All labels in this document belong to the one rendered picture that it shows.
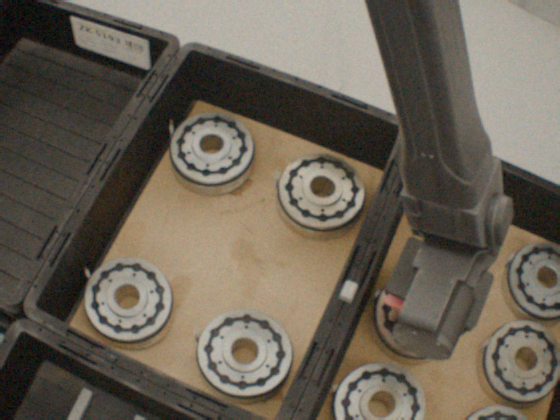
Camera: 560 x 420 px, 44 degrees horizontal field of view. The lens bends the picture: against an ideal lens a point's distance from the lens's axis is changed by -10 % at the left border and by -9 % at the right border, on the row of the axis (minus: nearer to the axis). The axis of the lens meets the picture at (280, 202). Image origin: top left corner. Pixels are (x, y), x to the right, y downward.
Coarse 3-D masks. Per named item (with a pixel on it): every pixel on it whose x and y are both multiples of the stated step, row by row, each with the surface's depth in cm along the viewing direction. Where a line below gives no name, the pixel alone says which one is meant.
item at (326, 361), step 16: (400, 176) 82; (512, 176) 83; (528, 176) 83; (400, 192) 81; (384, 208) 80; (384, 224) 79; (384, 240) 78; (368, 256) 77; (368, 272) 77; (352, 304) 74; (352, 320) 73; (336, 336) 72; (336, 352) 72; (320, 368) 71; (320, 384) 70; (304, 400) 69; (304, 416) 68
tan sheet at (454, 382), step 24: (528, 240) 90; (384, 264) 88; (504, 312) 85; (360, 336) 83; (480, 336) 84; (360, 360) 82; (384, 360) 82; (432, 360) 82; (456, 360) 82; (432, 384) 80; (456, 384) 80; (384, 408) 79; (432, 408) 79; (456, 408) 79; (480, 408) 79; (528, 408) 79
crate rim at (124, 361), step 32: (256, 64) 88; (160, 96) 86; (320, 96) 87; (128, 128) 83; (96, 192) 79; (384, 192) 81; (64, 256) 75; (352, 256) 78; (32, 288) 73; (32, 320) 71; (320, 320) 73; (96, 352) 70; (320, 352) 72; (160, 384) 69; (256, 416) 68; (288, 416) 68
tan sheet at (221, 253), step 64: (256, 128) 96; (192, 192) 91; (256, 192) 91; (320, 192) 92; (128, 256) 86; (192, 256) 87; (256, 256) 87; (320, 256) 88; (192, 320) 83; (192, 384) 79
